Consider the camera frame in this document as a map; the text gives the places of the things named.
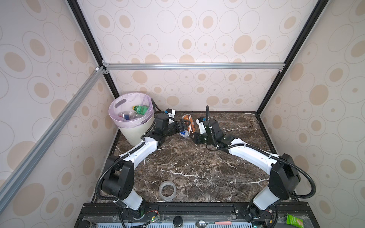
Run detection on blue label water bottle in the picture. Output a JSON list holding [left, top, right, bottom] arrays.
[[180, 130, 190, 138]]

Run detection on green plastic soda bottle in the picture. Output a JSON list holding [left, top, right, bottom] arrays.
[[133, 105, 149, 116]]

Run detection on clear bottle red label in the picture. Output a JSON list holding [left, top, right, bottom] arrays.
[[118, 110, 142, 121]]

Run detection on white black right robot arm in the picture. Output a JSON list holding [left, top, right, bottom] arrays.
[[193, 106, 317, 219]]

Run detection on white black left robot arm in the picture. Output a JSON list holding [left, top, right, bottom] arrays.
[[95, 101, 192, 219]]

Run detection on white plastic waste bin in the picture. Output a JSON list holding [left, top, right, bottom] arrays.
[[108, 92, 158, 146]]

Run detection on pink bin liner bag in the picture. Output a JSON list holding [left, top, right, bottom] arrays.
[[108, 93, 154, 128]]

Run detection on clear tape roll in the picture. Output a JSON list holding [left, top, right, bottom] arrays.
[[158, 180, 177, 201]]

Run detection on black round knob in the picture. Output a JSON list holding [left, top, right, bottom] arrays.
[[173, 216, 183, 228]]

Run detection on green snack packet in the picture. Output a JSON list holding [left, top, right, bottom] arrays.
[[286, 214, 304, 228]]

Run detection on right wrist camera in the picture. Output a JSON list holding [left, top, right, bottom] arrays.
[[196, 116, 206, 134]]

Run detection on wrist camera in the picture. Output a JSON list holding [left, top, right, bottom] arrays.
[[165, 108, 175, 118], [196, 116, 206, 134]]

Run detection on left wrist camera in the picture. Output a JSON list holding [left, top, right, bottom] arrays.
[[165, 108, 175, 118]]

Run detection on aluminium frame bar back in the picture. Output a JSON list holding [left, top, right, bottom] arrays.
[[105, 62, 285, 71]]

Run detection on aluminium frame bar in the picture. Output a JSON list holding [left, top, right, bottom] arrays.
[[105, 62, 285, 71], [1, 66, 106, 213]]

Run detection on metal spoon red handle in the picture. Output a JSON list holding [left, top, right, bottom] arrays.
[[195, 220, 232, 228]]

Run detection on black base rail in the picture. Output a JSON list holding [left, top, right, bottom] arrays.
[[75, 202, 319, 228]]

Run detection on black frame post left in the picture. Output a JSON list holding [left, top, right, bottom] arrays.
[[67, 0, 120, 98]]

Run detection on black frame post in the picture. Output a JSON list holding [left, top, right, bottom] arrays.
[[67, 0, 120, 98], [256, 0, 329, 116]]

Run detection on aluminium frame bar left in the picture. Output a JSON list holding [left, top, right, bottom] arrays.
[[1, 66, 106, 213]]

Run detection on black frame post right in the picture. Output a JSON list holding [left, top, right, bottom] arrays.
[[256, 0, 329, 116]]

